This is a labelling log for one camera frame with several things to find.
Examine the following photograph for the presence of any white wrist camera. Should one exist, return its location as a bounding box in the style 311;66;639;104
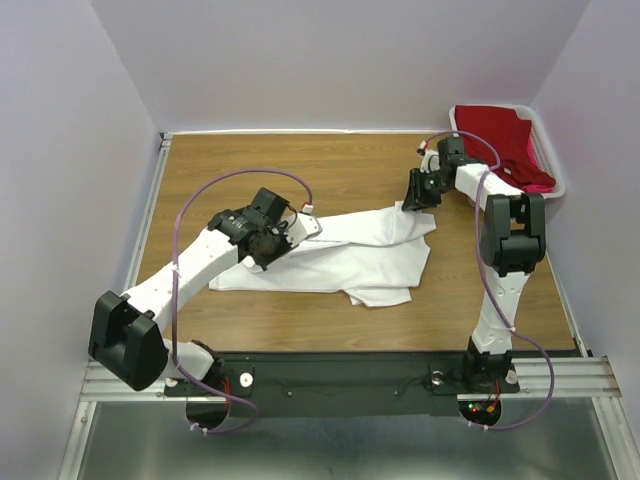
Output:
284;213;322;249
420;149;440;173

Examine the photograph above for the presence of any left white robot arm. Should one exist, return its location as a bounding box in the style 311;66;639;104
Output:
88;188;292;394

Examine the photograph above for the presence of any aluminium front rail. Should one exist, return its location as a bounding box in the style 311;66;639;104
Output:
80;357;621;402

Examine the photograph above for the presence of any white t shirt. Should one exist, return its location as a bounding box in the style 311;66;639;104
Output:
209;203;436;307

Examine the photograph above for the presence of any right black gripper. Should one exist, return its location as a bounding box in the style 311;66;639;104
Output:
401;166;452;210

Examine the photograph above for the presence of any aluminium right rail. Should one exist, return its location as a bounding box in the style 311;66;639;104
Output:
546;254;592;358

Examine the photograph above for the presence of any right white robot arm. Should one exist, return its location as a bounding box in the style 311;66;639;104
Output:
402;134;546;390

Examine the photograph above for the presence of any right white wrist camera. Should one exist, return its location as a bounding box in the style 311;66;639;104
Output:
420;149;440;173

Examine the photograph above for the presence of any red t shirt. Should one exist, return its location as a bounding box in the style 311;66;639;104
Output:
454;105;532;191

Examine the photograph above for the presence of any aluminium left rail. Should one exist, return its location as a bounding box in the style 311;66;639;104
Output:
116;132;174;294

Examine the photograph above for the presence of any aluminium rail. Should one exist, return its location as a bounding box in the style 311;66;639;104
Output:
116;132;174;294
80;357;621;402
546;254;592;358

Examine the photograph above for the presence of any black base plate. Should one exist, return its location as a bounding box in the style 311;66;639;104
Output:
102;351;521;419

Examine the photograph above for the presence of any white plastic basket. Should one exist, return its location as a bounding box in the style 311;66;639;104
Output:
449;104;566;199

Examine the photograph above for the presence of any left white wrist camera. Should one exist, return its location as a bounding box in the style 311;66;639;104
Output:
284;213;322;249

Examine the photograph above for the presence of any pink t shirt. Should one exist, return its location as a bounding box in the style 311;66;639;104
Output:
522;139;555;194

